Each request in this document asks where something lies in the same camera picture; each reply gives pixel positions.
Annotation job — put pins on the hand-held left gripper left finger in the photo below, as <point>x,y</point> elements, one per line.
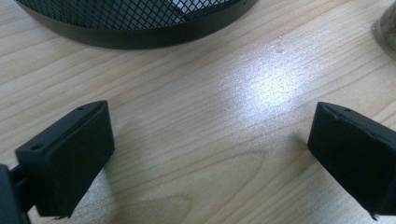
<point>68,161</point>

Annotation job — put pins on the black mesh basket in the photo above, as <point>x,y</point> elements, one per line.
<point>137,28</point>

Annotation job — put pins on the white paper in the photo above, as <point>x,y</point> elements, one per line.
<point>199,5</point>

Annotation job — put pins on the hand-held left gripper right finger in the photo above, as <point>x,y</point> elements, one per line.
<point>355,155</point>

